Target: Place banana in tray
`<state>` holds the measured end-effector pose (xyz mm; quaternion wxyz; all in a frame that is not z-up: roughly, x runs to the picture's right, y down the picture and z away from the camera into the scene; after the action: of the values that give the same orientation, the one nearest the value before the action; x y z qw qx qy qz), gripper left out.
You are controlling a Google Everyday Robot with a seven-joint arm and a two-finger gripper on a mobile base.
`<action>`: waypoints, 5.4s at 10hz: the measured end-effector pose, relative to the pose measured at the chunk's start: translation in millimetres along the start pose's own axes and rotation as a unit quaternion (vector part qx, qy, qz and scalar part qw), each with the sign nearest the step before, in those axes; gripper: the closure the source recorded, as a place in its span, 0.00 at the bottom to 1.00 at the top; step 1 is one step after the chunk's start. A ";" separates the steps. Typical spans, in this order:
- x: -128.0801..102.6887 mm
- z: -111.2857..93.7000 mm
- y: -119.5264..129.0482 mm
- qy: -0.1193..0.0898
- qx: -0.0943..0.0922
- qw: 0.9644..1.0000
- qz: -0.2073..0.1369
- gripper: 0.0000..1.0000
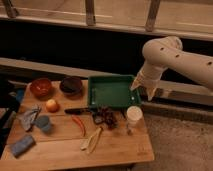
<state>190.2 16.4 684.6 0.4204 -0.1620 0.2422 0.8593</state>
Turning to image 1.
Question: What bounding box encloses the green plastic tray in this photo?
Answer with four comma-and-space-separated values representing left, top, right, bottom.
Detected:
87, 75, 141, 109

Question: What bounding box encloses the blue sponge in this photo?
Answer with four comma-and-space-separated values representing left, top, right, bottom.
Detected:
10, 135, 36, 157

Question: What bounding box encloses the yellow red apple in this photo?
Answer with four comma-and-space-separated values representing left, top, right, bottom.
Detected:
45, 99, 59, 113

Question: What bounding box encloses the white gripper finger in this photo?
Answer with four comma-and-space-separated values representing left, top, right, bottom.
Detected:
146, 87, 156, 101
130, 78, 141, 91

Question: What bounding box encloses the dark purple grape bunch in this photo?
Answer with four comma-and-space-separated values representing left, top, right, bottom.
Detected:
92, 107, 117, 130

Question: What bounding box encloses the wooden cutting board table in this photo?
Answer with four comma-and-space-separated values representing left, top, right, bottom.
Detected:
0, 81, 154, 171

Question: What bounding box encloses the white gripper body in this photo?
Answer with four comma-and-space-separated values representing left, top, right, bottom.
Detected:
136, 62, 164, 88

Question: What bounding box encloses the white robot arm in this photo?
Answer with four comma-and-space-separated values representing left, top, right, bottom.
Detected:
130, 36, 213, 101

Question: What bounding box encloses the dark brown bowl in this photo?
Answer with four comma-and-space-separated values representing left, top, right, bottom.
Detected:
59, 76, 83, 95

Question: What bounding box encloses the white plastic cup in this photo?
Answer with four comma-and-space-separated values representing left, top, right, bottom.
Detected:
126, 106, 143, 126

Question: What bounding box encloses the yellow banana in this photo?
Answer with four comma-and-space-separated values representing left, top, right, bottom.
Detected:
80, 127, 102, 154

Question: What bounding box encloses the red bowl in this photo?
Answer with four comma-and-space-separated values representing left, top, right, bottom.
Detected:
30, 78, 52, 98

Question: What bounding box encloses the red chili pepper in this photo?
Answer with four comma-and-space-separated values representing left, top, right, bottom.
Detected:
72, 115, 86, 137

